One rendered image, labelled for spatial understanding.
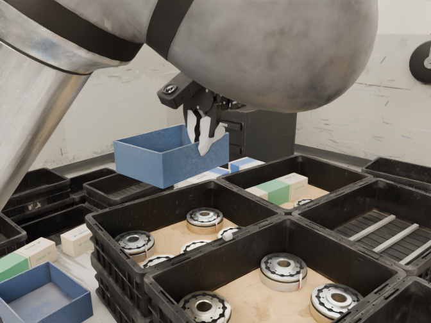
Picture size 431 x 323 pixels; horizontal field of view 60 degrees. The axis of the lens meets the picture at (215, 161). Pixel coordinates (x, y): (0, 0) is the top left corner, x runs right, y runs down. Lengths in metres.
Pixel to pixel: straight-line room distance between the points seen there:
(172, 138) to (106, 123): 3.25
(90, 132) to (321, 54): 3.90
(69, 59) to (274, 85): 0.11
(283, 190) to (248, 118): 1.10
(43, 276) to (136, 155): 0.52
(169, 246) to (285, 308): 0.34
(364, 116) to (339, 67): 3.90
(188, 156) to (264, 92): 0.55
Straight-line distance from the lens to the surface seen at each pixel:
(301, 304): 0.83
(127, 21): 0.20
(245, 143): 2.27
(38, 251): 1.21
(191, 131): 0.76
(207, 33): 0.17
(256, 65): 0.18
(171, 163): 0.71
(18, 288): 1.13
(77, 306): 0.98
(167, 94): 0.66
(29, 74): 0.22
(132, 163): 0.77
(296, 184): 1.25
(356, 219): 1.19
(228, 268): 0.84
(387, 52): 3.98
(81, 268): 1.20
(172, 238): 1.02
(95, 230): 0.91
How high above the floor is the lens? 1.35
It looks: 19 degrees down
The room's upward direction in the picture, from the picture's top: straight up
